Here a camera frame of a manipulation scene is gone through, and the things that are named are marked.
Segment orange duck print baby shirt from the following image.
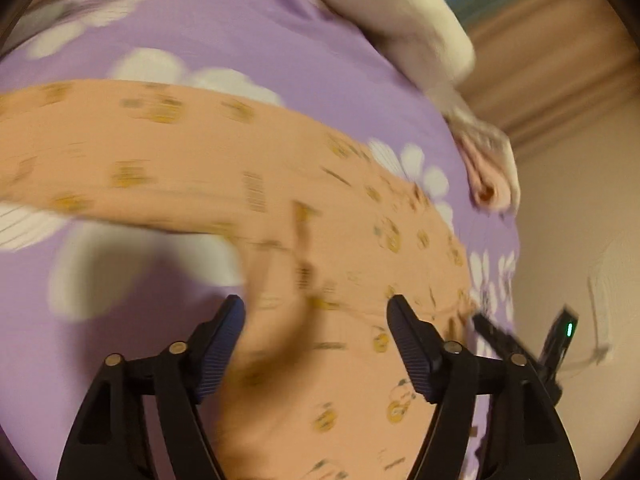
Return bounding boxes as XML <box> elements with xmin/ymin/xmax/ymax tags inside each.
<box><xmin>1</xmin><ymin>80</ymin><xmax>471</xmax><ymax>479</ymax></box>

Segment folded pink and cream clothes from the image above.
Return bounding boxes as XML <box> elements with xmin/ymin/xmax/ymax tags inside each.
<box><xmin>426</xmin><ymin>84</ymin><xmax>521</xmax><ymax>216</ymax></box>

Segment purple floral bed sheet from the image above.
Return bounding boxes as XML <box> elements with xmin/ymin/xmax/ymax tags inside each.
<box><xmin>0</xmin><ymin>0</ymin><xmax>522</xmax><ymax>480</ymax></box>

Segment beige curtain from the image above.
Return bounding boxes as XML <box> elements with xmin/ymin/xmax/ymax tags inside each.
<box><xmin>460</xmin><ymin>0</ymin><xmax>639</xmax><ymax>153</ymax></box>

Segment white fluffy blanket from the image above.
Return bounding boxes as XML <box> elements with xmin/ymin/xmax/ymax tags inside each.
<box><xmin>321</xmin><ymin>0</ymin><xmax>475</xmax><ymax>91</ymax></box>

